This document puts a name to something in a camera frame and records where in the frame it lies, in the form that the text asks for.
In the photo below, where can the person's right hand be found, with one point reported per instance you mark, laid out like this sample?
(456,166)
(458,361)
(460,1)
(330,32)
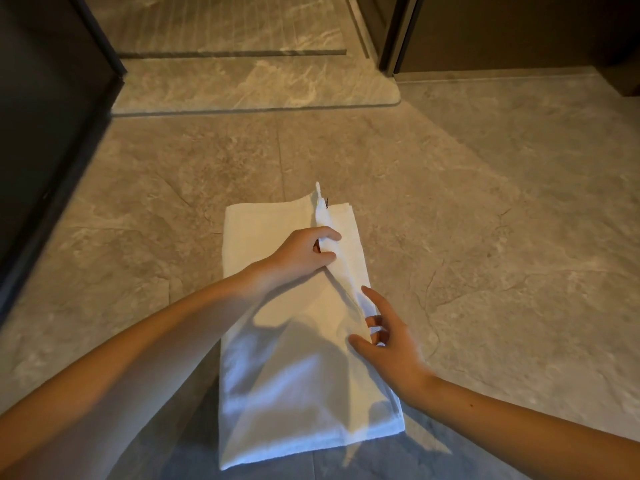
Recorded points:
(400,354)

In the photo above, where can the person's left hand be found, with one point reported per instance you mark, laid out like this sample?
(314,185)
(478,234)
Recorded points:
(292,257)

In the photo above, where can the person's right thumb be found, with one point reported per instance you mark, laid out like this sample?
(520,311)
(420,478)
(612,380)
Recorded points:
(362,344)

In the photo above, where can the person's left thumb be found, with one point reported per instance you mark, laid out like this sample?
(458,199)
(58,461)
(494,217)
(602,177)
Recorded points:
(325,259)

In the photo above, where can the white towel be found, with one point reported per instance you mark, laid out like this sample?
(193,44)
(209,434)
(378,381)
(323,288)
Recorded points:
(280,374)

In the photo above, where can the person's left forearm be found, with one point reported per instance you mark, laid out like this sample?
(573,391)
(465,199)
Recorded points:
(135,364)

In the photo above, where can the person's right forearm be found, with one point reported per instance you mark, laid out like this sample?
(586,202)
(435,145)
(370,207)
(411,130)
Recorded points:
(515,429)

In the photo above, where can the white towel label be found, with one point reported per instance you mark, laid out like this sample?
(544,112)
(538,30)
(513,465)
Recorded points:
(319,194)

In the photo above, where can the glass shower door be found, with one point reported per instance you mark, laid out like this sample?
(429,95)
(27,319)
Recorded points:
(240,79)

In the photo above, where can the dark wooden cabinet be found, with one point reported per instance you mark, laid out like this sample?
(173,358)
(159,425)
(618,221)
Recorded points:
(45,124)

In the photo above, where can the black metal door frame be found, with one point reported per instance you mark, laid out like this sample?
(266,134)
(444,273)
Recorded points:
(397,29)

